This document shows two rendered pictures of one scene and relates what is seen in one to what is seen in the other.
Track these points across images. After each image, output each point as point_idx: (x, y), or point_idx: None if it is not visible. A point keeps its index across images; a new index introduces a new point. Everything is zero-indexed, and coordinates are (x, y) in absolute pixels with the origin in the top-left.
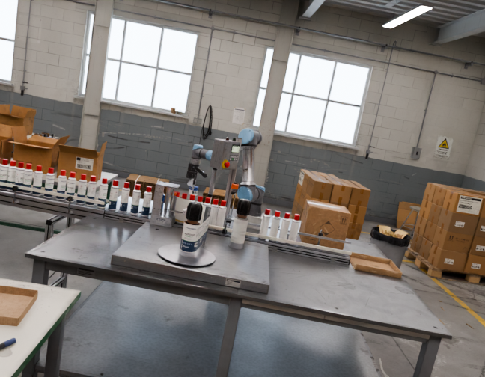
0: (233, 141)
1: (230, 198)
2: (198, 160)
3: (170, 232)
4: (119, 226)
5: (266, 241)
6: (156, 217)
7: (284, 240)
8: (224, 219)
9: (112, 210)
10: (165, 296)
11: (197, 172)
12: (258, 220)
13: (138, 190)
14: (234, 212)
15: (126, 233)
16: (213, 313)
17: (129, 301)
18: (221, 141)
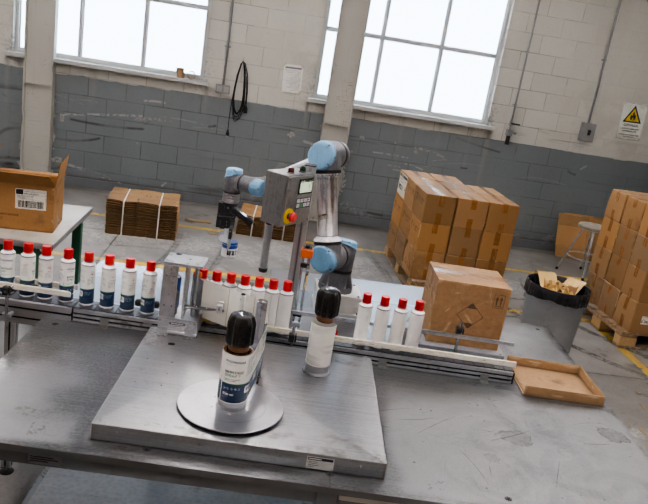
0: (301, 172)
1: (300, 274)
2: (236, 196)
3: (195, 348)
4: (101, 338)
5: (367, 351)
6: (169, 320)
7: (399, 347)
8: (291, 312)
9: (87, 306)
10: None
11: (234, 217)
12: (347, 300)
13: (131, 268)
14: (302, 278)
15: (114, 354)
16: None
17: None
18: (279, 176)
